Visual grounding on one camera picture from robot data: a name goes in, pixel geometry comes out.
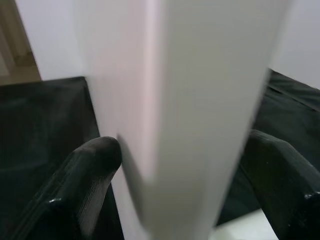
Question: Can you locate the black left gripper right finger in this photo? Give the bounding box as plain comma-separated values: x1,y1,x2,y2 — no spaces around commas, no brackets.
238,129,320,240

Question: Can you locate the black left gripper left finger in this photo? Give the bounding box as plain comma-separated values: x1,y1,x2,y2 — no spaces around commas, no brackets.
9,136,123,240

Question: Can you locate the white plastic table top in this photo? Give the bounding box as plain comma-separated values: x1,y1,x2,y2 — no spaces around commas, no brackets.
211,208,280,240

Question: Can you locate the white plastic table leg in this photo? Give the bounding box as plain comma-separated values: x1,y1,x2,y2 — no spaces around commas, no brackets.
74,0,292,240

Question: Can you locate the black tablecloth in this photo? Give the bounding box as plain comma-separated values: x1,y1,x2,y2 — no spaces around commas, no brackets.
0,68,320,240

